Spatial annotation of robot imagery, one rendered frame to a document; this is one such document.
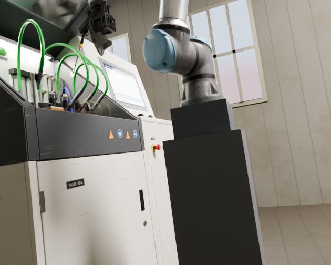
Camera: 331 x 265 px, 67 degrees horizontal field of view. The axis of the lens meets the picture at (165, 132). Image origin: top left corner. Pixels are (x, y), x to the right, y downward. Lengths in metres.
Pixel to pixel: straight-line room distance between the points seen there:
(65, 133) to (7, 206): 0.27
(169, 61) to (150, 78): 2.78
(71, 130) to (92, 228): 0.36
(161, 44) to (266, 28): 2.71
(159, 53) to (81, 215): 0.59
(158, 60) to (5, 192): 0.59
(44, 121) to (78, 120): 0.15
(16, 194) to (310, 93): 2.93
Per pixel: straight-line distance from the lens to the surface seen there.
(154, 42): 0.77
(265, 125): 3.13
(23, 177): 0.82
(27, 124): 0.82
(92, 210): 0.98
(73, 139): 0.93
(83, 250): 0.96
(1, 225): 0.93
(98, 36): 1.13
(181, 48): 0.77
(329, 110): 3.22
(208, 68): 0.86
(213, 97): 0.82
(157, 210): 1.43
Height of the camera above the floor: 0.76
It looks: 5 degrees up
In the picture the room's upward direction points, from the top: 8 degrees counter-clockwise
